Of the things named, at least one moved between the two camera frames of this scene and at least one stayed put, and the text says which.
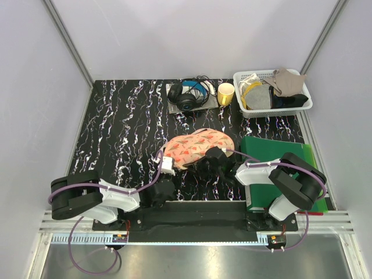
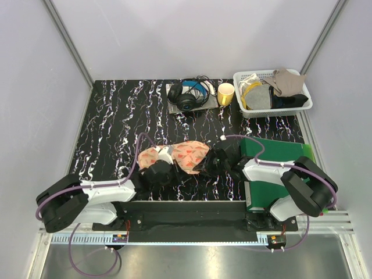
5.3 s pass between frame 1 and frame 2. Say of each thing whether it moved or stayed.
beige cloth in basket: stayed
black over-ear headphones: stayed
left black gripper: moved
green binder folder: stayed
